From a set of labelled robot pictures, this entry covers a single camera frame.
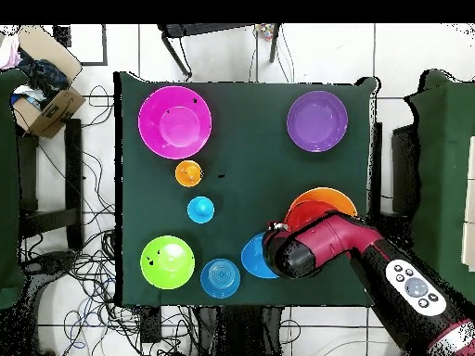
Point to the red bowl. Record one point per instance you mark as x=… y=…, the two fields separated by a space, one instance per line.
x=302 y=215

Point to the large blue bowl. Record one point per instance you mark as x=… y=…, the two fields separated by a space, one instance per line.
x=252 y=259

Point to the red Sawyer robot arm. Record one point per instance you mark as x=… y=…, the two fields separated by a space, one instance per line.
x=341 y=233

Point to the orange bowl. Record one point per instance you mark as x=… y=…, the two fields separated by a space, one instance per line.
x=330 y=196

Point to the small translucent blue bowl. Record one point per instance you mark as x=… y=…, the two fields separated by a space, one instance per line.
x=220 y=278

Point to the blue cup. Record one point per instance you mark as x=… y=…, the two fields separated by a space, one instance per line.
x=200 y=210

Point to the orange cup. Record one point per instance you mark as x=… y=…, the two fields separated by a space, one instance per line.
x=188 y=173

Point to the green bowl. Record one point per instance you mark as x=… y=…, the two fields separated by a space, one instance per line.
x=167 y=263

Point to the purple bowl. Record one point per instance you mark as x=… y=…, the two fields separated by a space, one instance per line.
x=317 y=121

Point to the dark green table cloth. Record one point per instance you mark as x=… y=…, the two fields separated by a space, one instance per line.
x=241 y=118

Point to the black box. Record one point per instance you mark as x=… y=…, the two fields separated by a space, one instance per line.
x=404 y=170

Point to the pink bowl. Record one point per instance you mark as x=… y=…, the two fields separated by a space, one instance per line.
x=174 y=122

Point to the green cloth covered table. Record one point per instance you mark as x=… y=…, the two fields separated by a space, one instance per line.
x=445 y=167
x=9 y=185

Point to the colourful toy pile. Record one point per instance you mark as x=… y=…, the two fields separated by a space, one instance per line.
x=265 y=31

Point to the cardboard box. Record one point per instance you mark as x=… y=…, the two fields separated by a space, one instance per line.
x=55 y=115

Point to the dark blue cloth bundle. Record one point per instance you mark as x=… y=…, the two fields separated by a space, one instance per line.
x=44 y=74

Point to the pink white cloth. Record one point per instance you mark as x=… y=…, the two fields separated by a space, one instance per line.
x=9 y=52

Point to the black bench frame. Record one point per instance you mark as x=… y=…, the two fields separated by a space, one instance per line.
x=73 y=167

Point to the black metal stool frame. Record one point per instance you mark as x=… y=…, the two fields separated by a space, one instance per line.
x=207 y=29

